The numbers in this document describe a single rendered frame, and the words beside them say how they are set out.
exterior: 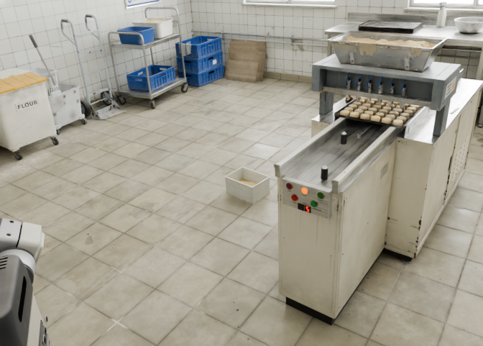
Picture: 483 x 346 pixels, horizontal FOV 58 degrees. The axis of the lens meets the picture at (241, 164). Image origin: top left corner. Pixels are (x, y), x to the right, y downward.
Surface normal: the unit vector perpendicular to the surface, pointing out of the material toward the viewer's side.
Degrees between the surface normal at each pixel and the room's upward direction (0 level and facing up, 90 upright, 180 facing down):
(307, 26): 90
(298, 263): 90
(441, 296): 0
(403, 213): 90
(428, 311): 0
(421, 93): 90
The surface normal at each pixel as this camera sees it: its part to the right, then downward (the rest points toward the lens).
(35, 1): 0.83, 0.22
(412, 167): -0.59, 0.39
